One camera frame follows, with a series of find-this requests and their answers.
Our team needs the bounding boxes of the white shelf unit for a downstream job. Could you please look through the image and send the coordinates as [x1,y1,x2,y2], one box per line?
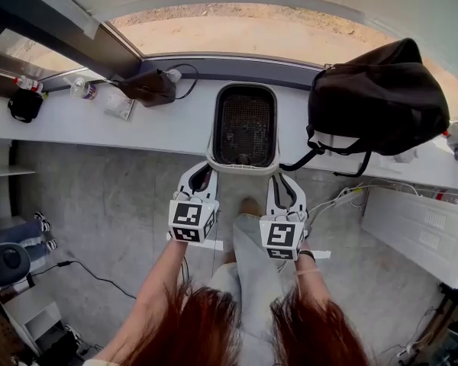
[0,139,37,230]

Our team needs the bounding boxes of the white water dispenser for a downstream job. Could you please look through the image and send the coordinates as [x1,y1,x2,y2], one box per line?
[360,187,458,290]

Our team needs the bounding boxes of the clear plastic packet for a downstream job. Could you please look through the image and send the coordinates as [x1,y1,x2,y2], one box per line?
[103,91,136,121]

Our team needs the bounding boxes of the person's tan shoe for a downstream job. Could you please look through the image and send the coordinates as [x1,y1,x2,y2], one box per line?
[239,196,261,217]

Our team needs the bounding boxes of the black window frame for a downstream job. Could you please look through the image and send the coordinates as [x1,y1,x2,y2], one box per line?
[0,0,144,95]

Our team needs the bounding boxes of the person's right forearm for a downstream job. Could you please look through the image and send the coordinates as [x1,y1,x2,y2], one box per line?
[292,249,331,308]

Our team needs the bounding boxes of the person's light trousers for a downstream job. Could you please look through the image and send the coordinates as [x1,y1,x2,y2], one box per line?
[208,212,302,342]

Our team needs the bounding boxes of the grey black round device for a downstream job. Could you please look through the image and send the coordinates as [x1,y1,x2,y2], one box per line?
[0,242,32,287]

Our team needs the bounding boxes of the person's left forearm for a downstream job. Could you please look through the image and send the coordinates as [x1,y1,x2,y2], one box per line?
[93,238,194,364]

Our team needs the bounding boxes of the brown pouch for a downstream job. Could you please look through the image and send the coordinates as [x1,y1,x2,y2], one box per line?
[116,68,178,108]

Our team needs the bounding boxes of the white low cabinet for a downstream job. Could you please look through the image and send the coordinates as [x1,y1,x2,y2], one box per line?
[2,290,64,354]

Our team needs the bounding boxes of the pack of red label bottles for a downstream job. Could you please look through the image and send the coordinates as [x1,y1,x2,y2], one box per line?
[433,188,458,209]

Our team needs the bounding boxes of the white power strip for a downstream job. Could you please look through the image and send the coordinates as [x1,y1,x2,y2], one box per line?
[308,179,421,220]

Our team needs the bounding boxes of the red-capped white bottle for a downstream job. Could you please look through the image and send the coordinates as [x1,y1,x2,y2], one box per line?
[13,75,45,94]

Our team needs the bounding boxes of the black backpack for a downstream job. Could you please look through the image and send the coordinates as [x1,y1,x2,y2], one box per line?
[280,37,451,178]

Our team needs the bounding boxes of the white charger with black cable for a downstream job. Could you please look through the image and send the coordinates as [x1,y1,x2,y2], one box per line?
[163,63,199,101]

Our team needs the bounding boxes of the small black bag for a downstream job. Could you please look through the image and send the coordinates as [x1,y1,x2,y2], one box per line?
[6,88,44,124]

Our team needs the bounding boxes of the black power cable with adapter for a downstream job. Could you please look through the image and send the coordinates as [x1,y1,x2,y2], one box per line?
[30,258,138,300]

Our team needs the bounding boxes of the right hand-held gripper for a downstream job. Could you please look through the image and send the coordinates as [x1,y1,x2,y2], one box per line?
[258,172,309,262]

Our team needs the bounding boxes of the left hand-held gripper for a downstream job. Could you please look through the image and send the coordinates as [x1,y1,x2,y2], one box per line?
[167,161,220,245]

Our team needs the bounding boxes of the plastic cup with straw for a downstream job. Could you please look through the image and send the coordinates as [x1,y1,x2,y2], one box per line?
[63,76,97,101]

